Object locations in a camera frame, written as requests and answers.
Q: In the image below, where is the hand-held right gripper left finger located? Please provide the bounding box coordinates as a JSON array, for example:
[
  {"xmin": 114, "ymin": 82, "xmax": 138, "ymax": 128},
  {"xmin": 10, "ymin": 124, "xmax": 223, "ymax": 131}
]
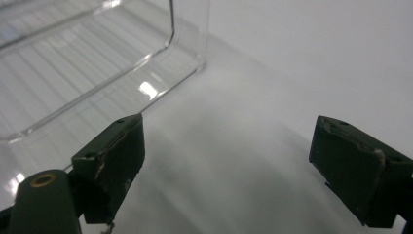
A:
[{"xmin": 71, "ymin": 112, "xmax": 146, "ymax": 225}]

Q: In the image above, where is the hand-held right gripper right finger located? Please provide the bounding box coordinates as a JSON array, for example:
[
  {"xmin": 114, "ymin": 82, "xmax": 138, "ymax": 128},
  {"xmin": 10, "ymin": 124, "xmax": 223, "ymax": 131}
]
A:
[{"xmin": 308, "ymin": 115, "xmax": 413, "ymax": 229}]

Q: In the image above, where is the clear plastic storage box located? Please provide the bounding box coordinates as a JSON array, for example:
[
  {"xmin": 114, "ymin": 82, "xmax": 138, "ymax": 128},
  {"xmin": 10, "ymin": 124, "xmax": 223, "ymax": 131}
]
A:
[{"xmin": 0, "ymin": 0, "xmax": 210, "ymax": 209}]

